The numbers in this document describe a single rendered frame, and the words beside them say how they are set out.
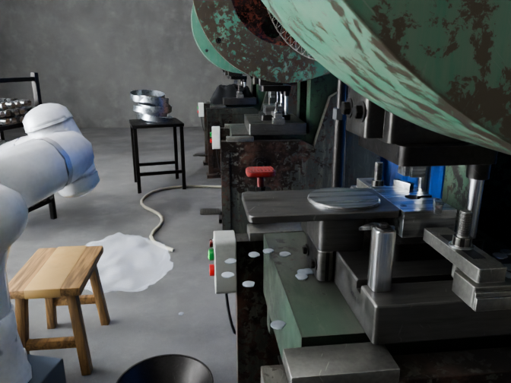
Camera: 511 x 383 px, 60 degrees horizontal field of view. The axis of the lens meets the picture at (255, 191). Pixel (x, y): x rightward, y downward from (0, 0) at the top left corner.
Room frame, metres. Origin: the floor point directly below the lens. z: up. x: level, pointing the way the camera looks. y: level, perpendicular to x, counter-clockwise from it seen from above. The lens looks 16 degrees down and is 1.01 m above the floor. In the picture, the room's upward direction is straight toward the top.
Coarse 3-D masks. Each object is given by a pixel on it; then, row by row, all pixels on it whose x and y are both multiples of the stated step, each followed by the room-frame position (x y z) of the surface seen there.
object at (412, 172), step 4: (400, 168) 0.75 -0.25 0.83; (404, 168) 0.74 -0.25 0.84; (408, 168) 0.74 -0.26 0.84; (412, 168) 0.73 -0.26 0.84; (416, 168) 0.73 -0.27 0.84; (420, 168) 0.73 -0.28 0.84; (424, 168) 0.73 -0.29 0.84; (400, 172) 0.75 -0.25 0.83; (404, 172) 0.74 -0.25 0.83; (408, 172) 0.74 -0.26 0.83; (412, 172) 0.73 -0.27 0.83; (416, 172) 0.73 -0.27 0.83; (420, 172) 0.73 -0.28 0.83; (424, 172) 0.73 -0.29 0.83; (412, 176) 0.73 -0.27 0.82; (416, 176) 0.73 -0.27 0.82; (420, 176) 0.73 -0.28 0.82; (424, 176) 0.73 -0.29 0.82
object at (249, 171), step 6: (246, 168) 1.06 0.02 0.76; (252, 168) 1.06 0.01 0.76; (258, 168) 1.06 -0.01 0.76; (264, 168) 1.05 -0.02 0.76; (270, 168) 1.06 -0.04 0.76; (246, 174) 1.03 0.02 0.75; (252, 174) 1.02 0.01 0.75; (258, 174) 1.02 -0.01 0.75; (264, 174) 1.02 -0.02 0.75; (270, 174) 1.03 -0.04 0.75; (258, 180) 1.05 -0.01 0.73; (258, 186) 1.05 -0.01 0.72
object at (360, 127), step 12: (348, 96) 0.78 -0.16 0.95; (360, 96) 0.72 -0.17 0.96; (348, 108) 0.76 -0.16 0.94; (360, 108) 0.70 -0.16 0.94; (372, 108) 0.69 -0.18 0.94; (348, 120) 0.77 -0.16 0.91; (360, 120) 0.71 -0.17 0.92; (372, 120) 0.69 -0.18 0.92; (384, 120) 0.69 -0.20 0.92; (396, 120) 0.67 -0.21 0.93; (360, 132) 0.71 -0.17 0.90; (372, 132) 0.69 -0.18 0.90; (384, 132) 0.69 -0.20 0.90; (396, 132) 0.67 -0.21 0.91; (408, 132) 0.67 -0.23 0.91; (420, 132) 0.67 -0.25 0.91; (432, 132) 0.68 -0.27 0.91
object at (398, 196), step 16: (384, 192) 0.78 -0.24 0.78; (400, 192) 0.78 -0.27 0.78; (416, 192) 0.78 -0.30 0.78; (400, 208) 0.69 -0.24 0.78; (416, 208) 0.69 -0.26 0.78; (432, 208) 0.69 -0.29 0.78; (448, 208) 0.69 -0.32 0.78; (400, 224) 0.68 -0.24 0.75; (416, 224) 0.67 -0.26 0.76; (432, 224) 0.68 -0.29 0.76; (448, 224) 0.68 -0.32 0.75
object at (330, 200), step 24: (264, 192) 0.78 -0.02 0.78; (288, 192) 0.78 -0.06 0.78; (312, 192) 0.76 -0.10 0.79; (336, 192) 0.76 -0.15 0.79; (360, 192) 0.76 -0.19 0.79; (264, 216) 0.65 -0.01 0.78; (288, 216) 0.65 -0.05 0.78; (312, 216) 0.66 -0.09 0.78; (336, 216) 0.66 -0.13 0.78; (360, 216) 0.67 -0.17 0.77; (384, 216) 0.67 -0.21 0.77; (312, 240) 0.73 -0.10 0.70; (336, 240) 0.68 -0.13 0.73; (360, 240) 0.69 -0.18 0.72; (312, 264) 0.69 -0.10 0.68
